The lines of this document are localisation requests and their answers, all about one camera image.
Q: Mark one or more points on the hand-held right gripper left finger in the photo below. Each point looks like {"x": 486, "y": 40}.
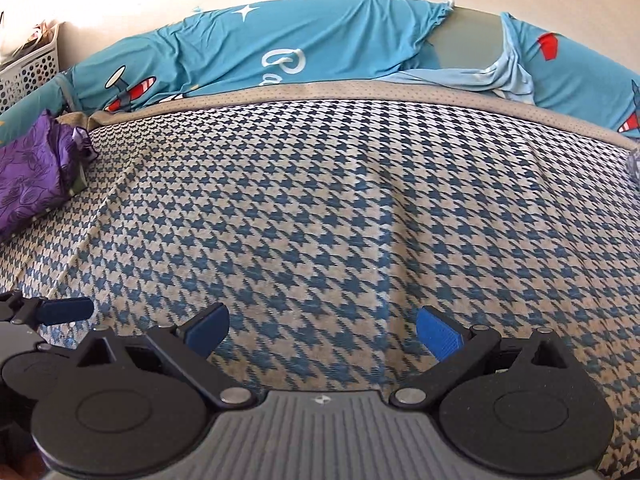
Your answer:
{"x": 207, "y": 329}

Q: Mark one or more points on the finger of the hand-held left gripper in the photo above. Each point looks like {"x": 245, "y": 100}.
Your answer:
{"x": 65, "y": 311}

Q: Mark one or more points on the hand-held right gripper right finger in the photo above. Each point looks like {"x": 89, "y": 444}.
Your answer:
{"x": 440, "y": 334}

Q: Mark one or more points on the purple floral top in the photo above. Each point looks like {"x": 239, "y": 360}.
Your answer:
{"x": 35, "y": 180}

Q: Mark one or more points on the blue beige houndstooth blanket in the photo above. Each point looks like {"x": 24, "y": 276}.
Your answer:
{"x": 300, "y": 210}

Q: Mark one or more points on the white perforated plastic basket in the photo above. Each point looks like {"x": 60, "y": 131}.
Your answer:
{"x": 25, "y": 85}

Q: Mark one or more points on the grey patterned cloth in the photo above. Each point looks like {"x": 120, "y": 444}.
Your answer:
{"x": 634, "y": 165}

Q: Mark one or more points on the light blue cloth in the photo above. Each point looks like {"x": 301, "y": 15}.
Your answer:
{"x": 510, "y": 80}

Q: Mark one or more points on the crumpled bags pile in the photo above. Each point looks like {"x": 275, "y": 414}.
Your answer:
{"x": 35, "y": 35}

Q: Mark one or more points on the blue pillow with red print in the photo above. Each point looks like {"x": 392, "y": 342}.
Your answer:
{"x": 590, "y": 80}

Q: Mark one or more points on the grey green headboard panel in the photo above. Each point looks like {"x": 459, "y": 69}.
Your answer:
{"x": 470, "y": 40}

